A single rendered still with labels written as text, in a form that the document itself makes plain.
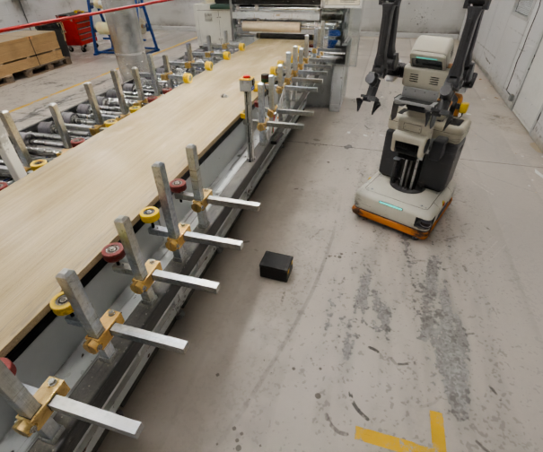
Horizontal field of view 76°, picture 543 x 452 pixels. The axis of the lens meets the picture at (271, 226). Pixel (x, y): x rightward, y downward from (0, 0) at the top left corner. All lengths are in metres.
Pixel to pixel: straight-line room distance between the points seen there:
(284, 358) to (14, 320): 1.30
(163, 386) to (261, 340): 0.57
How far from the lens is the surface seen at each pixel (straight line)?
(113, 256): 1.39
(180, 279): 1.32
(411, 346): 2.22
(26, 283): 1.44
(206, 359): 2.09
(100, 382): 1.31
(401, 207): 2.78
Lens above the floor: 1.75
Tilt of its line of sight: 38 degrees down
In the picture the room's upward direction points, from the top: 1 degrees counter-clockwise
